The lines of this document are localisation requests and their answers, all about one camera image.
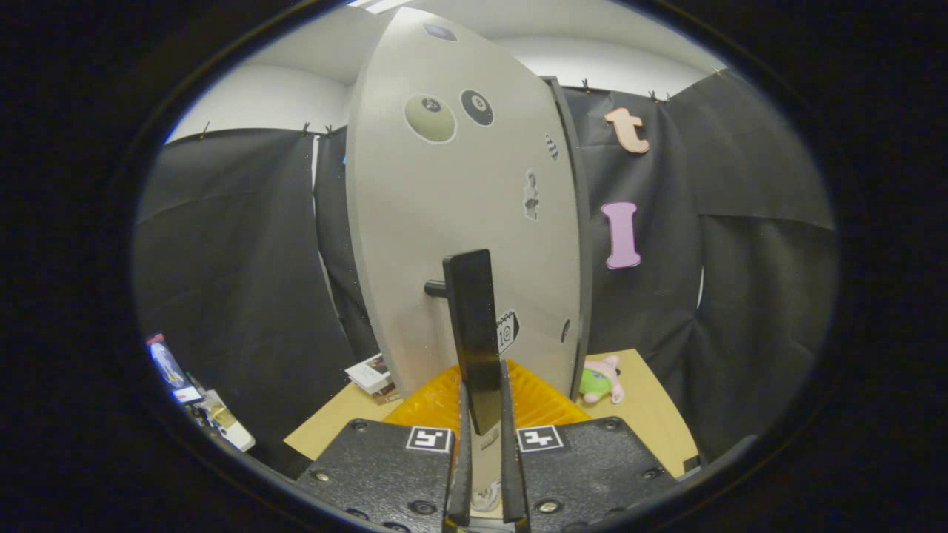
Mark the small screen device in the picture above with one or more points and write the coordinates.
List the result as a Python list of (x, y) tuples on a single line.
[(167, 363)]

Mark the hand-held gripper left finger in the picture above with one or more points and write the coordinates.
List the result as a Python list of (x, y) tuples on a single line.
[(463, 459)]

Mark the brown book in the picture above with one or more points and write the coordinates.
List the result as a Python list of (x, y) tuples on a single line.
[(389, 397)]

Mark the pink and green plush toy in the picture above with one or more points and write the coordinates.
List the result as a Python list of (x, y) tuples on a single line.
[(601, 381)]

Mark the light grey shoe cabinet door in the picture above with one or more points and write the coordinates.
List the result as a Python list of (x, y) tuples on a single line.
[(429, 222)]

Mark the black backdrop cloth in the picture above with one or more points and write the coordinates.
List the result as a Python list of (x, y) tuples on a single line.
[(740, 296)]

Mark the ceiling light panel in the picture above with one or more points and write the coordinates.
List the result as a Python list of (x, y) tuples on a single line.
[(378, 4)]

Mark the white box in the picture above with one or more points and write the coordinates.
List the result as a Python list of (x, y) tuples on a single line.
[(231, 434)]

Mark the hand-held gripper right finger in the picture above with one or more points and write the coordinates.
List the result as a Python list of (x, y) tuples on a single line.
[(509, 459)]

